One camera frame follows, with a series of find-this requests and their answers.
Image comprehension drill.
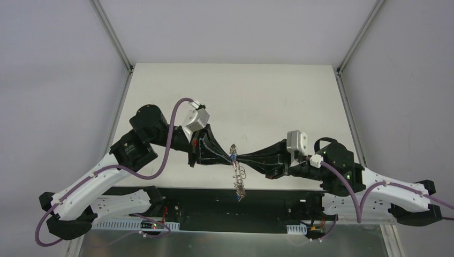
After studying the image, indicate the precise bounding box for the metal disc keyring holder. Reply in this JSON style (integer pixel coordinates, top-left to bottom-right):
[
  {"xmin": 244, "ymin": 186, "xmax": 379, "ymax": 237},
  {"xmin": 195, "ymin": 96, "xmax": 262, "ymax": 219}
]
[{"xmin": 229, "ymin": 144, "xmax": 247, "ymax": 202}]

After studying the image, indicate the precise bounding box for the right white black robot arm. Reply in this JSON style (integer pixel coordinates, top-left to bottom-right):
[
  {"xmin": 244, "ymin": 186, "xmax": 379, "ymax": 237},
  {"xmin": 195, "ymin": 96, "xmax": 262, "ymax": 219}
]
[{"xmin": 230, "ymin": 132, "xmax": 442, "ymax": 226}]

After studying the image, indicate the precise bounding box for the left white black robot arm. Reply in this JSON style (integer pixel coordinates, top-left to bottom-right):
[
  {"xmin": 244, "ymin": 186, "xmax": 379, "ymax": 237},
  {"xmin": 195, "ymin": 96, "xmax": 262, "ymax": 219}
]
[{"xmin": 39, "ymin": 102, "xmax": 232, "ymax": 240}]

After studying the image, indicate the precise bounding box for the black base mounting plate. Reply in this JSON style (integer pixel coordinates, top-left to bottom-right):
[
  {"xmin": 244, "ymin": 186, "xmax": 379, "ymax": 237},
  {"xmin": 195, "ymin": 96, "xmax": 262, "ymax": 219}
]
[{"xmin": 143, "ymin": 187, "xmax": 335, "ymax": 233}]

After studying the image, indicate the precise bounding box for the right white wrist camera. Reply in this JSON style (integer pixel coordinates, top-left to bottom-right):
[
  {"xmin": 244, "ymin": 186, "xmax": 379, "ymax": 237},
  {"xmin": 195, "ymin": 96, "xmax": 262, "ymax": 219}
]
[{"xmin": 286, "ymin": 130, "xmax": 308, "ymax": 167}]

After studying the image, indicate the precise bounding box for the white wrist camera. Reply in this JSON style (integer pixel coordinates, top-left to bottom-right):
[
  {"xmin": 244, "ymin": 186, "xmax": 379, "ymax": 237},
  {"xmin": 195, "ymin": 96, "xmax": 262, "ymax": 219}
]
[
  {"xmin": 286, "ymin": 130, "xmax": 308, "ymax": 167},
  {"xmin": 181, "ymin": 100, "xmax": 210, "ymax": 141}
]

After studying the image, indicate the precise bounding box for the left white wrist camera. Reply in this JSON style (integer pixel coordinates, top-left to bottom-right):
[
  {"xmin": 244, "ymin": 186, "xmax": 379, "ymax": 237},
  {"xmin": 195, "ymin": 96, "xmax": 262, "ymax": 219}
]
[{"xmin": 181, "ymin": 100, "xmax": 210, "ymax": 141}]

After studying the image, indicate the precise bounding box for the right white cable duct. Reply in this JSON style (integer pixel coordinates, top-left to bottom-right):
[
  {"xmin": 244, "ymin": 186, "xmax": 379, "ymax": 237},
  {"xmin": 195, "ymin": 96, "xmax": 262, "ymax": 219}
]
[{"xmin": 286, "ymin": 224, "xmax": 307, "ymax": 236}]

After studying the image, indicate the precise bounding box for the white cable duct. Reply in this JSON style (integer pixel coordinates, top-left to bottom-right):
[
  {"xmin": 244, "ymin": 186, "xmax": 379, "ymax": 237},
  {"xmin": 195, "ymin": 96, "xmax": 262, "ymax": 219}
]
[
  {"xmin": 92, "ymin": 218, "xmax": 167, "ymax": 231},
  {"xmin": 286, "ymin": 224, "xmax": 307, "ymax": 236}
]

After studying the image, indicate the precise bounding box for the left white cable duct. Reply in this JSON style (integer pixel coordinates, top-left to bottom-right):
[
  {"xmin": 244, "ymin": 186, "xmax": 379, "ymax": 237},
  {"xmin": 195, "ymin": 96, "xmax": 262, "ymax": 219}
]
[{"xmin": 92, "ymin": 218, "xmax": 167, "ymax": 231}]

